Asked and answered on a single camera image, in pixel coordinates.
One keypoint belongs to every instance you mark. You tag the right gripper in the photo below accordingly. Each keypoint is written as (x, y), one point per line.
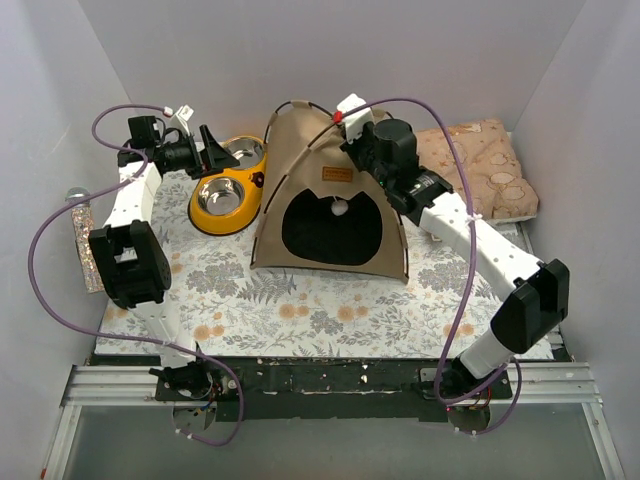
(353, 150)

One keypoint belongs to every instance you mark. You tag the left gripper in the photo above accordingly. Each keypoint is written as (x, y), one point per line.
(203, 153)

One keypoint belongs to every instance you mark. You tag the beige fabric pet tent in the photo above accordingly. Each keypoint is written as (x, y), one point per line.
(325, 210)

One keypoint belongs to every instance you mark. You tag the beige patterned pillow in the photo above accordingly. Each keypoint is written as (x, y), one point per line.
(500, 192)

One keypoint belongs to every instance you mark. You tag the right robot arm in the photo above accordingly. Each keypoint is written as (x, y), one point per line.
(534, 294)

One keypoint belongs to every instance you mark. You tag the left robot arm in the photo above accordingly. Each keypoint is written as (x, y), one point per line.
(133, 263)

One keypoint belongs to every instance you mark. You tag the yellow double pet bowl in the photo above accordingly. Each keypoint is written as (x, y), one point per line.
(227, 203)

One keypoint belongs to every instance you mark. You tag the glitter toy microphone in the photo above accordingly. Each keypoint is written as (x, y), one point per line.
(83, 224)

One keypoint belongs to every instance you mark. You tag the floral table mat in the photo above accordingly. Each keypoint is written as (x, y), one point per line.
(233, 310)

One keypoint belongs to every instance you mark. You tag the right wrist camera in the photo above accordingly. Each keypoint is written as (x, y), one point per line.
(352, 115)

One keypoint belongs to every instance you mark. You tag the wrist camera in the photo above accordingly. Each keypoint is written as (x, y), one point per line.
(180, 119)
(352, 115)

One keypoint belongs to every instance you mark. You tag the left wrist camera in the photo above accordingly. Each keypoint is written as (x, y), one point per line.
(180, 119)

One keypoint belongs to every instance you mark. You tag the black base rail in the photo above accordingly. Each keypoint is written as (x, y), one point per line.
(253, 388)

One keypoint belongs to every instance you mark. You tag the aluminium frame rail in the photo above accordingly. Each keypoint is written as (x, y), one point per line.
(533, 383)

